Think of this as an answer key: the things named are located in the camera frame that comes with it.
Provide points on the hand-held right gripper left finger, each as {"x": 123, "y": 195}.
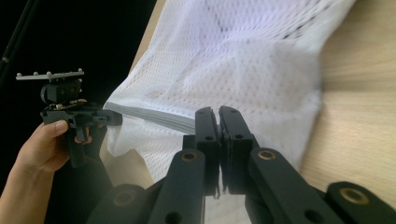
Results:
{"x": 207, "y": 133}

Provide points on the white mesh laundry bag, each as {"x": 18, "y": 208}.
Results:
{"x": 218, "y": 62}

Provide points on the white garment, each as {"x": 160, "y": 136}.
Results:
{"x": 255, "y": 74}

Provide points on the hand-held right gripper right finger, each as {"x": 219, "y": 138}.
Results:
{"x": 235, "y": 140}

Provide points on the black metal stand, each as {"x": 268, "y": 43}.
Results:
{"x": 15, "y": 37}

